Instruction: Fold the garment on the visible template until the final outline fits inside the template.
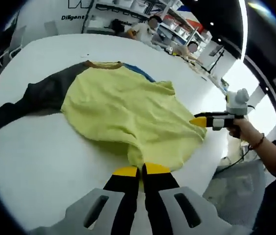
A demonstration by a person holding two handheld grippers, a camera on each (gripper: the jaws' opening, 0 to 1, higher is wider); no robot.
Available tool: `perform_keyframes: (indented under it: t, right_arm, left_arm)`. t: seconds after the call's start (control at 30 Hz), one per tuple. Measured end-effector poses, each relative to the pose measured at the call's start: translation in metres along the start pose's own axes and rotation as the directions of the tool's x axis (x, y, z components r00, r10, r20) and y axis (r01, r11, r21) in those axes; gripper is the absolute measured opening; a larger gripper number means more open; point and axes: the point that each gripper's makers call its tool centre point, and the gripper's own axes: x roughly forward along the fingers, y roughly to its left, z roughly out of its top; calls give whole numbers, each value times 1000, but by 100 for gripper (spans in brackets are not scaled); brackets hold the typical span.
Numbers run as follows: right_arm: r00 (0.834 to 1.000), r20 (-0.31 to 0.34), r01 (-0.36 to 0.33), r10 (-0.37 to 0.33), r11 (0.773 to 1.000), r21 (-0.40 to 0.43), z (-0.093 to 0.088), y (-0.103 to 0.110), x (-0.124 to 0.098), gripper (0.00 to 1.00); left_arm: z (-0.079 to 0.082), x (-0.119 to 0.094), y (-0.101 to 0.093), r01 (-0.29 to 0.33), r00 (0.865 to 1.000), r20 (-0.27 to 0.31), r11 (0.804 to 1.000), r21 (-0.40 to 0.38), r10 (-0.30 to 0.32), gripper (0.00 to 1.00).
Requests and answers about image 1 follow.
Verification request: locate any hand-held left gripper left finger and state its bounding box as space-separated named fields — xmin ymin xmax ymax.
xmin=64 ymin=165 xmax=141 ymax=235

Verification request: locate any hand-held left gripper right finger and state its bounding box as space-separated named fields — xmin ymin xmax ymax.
xmin=141 ymin=162 xmax=219 ymax=235

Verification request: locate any yellow grey blue garment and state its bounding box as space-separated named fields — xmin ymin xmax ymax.
xmin=0 ymin=60 xmax=207 ymax=172

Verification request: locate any person's right hand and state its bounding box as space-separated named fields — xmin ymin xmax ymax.
xmin=227 ymin=117 xmax=255 ymax=143

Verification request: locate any black tripod stand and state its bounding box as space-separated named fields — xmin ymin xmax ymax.
xmin=208 ymin=45 xmax=226 ymax=74

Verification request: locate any long ceiling light strip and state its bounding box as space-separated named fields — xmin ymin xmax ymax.
xmin=238 ymin=0 xmax=249 ymax=63

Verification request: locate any shelf rack with bins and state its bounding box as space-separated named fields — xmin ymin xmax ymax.
xmin=152 ymin=0 xmax=212 ymax=54

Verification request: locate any grey metal shelf rack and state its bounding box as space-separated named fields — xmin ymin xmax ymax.
xmin=81 ymin=0 xmax=170 ymax=35

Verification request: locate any white box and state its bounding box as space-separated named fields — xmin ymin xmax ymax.
xmin=89 ymin=19 xmax=106 ymax=31

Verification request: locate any grey office chair with armrests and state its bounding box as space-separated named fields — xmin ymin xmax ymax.
xmin=0 ymin=24 xmax=28 ymax=67

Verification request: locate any brown bead bracelet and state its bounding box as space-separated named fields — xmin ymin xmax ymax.
xmin=248 ymin=132 xmax=266 ymax=150

